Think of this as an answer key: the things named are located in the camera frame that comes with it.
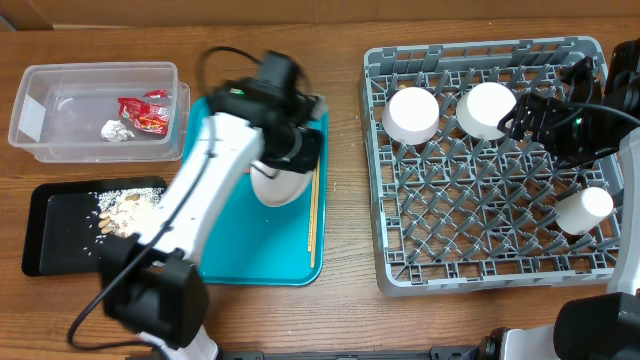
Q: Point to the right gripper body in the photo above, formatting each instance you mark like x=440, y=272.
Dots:
x=573, y=140

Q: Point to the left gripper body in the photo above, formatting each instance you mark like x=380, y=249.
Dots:
x=298, y=153

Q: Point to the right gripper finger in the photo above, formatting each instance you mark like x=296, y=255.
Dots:
x=583, y=85
x=511, y=125

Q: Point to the pink dinner plate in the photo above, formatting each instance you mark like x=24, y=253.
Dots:
x=276, y=188

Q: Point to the white bowl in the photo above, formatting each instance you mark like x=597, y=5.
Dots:
x=480, y=110

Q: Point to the white cup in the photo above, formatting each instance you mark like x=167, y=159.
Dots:
x=578, y=213

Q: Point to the pink bowl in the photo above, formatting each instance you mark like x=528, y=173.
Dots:
x=411, y=116

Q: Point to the red snack wrapper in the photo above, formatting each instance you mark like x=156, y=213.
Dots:
x=150, y=114

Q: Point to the foil ball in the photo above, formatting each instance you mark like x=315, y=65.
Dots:
x=115, y=131

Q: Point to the peanuts and rice scraps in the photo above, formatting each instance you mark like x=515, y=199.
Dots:
x=121, y=212

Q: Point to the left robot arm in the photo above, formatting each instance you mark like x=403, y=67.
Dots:
x=150, y=280

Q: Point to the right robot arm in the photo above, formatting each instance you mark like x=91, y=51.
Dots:
x=593, y=125

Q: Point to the grey dishwasher rack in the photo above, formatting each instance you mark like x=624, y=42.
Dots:
x=457, y=214

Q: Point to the wooden chopstick right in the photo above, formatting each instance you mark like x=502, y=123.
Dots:
x=312, y=254

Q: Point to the wooden chopstick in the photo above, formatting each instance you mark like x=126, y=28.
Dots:
x=312, y=254
x=313, y=207

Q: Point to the wooden chopstick left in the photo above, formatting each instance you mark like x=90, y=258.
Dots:
x=313, y=207

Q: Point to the teal serving tray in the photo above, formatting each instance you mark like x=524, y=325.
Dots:
x=253, y=244

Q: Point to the clear plastic bin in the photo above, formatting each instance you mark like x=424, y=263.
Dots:
x=59, y=111

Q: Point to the black tray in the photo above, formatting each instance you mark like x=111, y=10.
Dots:
x=62, y=232

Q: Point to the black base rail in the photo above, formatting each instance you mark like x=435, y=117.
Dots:
x=434, y=353

